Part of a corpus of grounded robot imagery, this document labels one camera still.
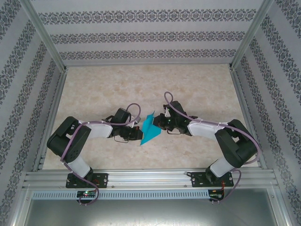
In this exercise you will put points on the blue square paper sheet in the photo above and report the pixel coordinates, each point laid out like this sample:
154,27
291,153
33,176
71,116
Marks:
149,131

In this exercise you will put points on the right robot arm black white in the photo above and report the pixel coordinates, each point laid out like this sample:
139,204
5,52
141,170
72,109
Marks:
235,146

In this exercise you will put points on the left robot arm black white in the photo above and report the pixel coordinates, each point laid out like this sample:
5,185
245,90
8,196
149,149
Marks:
68,141

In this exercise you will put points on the grey metal sheet panel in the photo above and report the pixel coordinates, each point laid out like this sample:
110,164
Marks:
150,212

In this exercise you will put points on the long aluminium mounting rail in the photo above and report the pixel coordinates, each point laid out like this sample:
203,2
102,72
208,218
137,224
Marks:
145,179

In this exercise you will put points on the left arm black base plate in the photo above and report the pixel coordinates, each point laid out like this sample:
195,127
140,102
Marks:
102,180

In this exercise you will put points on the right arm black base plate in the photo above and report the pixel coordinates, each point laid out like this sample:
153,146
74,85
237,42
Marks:
196,180

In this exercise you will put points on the aluminium frame post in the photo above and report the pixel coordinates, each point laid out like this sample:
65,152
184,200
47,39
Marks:
44,35
251,35

